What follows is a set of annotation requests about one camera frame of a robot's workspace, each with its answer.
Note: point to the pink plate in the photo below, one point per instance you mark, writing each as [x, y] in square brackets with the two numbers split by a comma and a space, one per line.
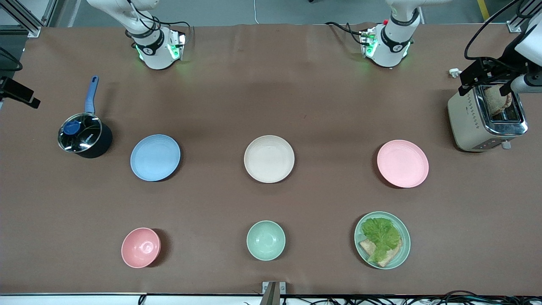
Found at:
[402, 163]

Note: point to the small green bowl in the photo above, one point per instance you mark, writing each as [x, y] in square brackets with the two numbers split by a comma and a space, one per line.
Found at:
[266, 240]

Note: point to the small pink bowl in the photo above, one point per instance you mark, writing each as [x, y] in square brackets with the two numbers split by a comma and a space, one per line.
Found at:
[140, 248]

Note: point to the green lettuce leaf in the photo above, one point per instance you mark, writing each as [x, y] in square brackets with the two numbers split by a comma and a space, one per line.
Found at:
[381, 235]

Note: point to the toast slice in toaster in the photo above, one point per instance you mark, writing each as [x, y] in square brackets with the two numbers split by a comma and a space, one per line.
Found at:
[495, 101]

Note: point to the green plate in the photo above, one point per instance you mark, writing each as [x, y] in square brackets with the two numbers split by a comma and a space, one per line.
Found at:
[404, 254]

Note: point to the white power plug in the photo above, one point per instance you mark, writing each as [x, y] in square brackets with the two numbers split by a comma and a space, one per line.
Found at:
[454, 73]

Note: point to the brown bread slice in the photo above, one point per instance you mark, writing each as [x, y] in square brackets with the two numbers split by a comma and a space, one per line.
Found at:
[391, 256]

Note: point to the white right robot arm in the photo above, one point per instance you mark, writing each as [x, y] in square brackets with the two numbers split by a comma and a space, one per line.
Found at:
[154, 53]

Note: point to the glass lid with blue knob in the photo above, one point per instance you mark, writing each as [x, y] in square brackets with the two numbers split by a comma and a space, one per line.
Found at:
[80, 132]

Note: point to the metal table bracket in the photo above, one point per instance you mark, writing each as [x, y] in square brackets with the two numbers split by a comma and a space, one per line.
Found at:
[274, 292]

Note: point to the beige chrome toaster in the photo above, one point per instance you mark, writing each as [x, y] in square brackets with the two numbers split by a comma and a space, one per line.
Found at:
[470, 123]

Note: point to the brown table cover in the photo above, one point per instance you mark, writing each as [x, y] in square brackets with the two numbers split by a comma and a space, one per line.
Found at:
[271, 84]

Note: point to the blue plate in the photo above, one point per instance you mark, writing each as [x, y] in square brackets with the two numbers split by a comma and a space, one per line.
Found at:
[155, 157]

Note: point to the beige plate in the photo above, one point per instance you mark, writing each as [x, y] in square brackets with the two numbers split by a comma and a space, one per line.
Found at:
[269, 159]

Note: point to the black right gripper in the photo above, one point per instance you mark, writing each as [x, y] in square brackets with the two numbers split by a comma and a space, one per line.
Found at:
[9, 86]

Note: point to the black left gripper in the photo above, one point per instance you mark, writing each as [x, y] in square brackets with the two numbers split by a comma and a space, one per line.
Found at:
[494, 67]

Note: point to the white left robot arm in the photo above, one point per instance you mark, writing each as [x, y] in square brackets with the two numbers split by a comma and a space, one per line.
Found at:
[391, 42]

